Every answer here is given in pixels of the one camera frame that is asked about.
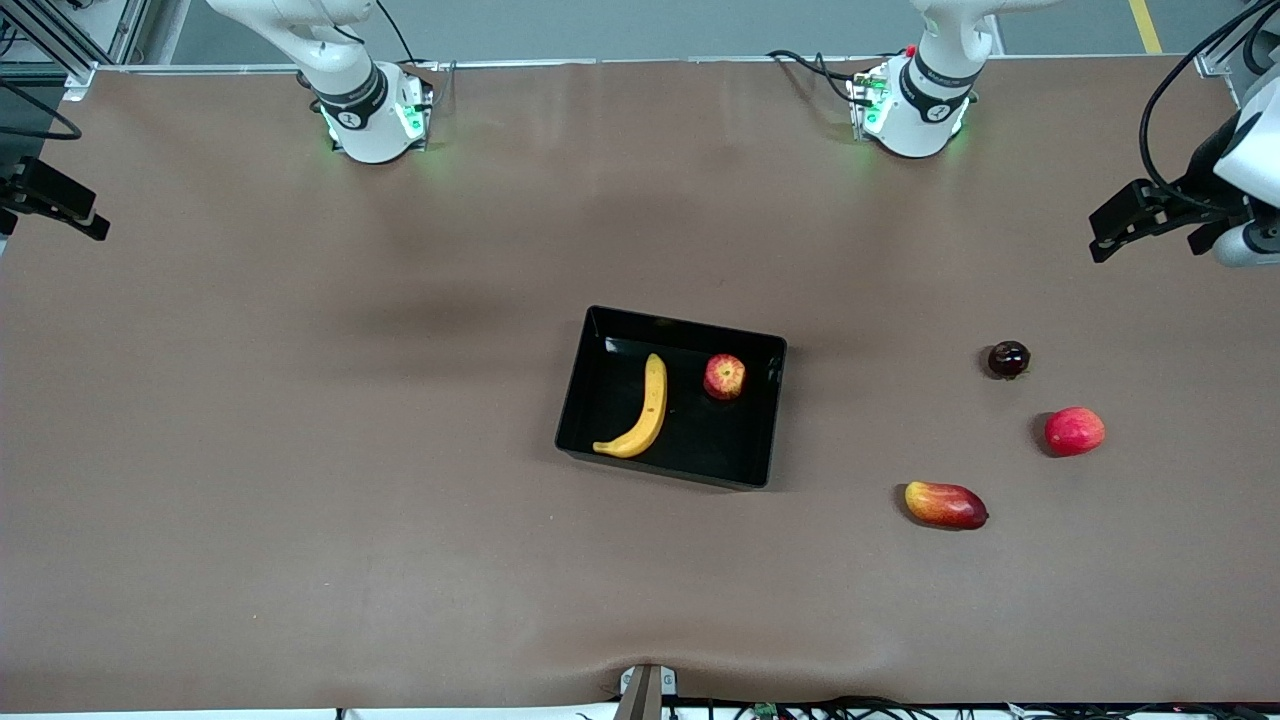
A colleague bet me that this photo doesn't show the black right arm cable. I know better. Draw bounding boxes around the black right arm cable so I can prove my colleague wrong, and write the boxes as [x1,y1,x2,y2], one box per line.
[0,78,83,141]

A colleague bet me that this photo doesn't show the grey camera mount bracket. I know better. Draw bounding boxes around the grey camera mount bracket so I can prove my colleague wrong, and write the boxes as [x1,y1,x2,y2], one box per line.
[615,663,679,720]

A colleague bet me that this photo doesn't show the red peach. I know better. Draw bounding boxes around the red peach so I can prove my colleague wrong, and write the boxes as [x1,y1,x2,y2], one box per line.
[1044,406,1107,458]

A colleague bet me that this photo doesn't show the silver table edge rail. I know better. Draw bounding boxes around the silver table edge rail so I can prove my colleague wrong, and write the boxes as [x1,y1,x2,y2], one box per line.
[60,55,1211,77]

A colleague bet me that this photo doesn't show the black plastic box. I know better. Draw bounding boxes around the black plastic box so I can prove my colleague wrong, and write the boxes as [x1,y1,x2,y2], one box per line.
[555,305,788,491]

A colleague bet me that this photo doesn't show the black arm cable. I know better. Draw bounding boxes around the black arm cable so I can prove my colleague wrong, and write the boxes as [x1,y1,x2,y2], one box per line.
[1138,0,1280,201]
[0,78,83,141]

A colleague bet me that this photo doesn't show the red yellow mango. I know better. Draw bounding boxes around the red yellow mango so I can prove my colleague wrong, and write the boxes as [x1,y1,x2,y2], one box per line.
[904,480,990,531]

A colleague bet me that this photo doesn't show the brown table mat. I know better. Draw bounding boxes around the brown table mat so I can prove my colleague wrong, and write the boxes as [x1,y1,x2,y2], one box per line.
[0,55,1280,713]

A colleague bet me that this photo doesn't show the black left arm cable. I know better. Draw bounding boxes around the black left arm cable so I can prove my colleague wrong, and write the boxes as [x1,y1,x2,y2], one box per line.
[1138,0,1280,201]

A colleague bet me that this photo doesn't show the black left base cable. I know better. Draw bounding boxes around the black left base cable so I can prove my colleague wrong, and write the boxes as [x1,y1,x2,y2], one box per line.
[768,48,871,103]

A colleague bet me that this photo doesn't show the yellow banana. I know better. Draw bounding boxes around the yellow banana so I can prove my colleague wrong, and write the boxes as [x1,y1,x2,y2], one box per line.
[592,352,669,459]

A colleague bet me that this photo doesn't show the black cable bundle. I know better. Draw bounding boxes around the black cable bundle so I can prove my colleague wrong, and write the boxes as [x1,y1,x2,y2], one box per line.
[335,695,1280,720]

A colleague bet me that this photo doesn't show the small red yellow apple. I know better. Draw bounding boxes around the small red yellow apple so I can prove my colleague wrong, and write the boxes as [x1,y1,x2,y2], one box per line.
[703,353,747,402]

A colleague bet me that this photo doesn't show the black right base cable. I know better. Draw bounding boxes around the black right base cable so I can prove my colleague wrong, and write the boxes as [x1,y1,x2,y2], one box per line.
[375,0,446,73]

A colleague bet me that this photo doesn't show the aluminium frame profile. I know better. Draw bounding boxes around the aluminium frame profile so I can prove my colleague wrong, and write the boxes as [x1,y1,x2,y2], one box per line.
[1195,0,1280,101]
[0,0,151,99]

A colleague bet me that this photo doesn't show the black base cable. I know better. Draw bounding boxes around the black base cable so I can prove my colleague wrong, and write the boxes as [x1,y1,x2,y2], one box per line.
[375,0,446,73]
[768,48,871,103]

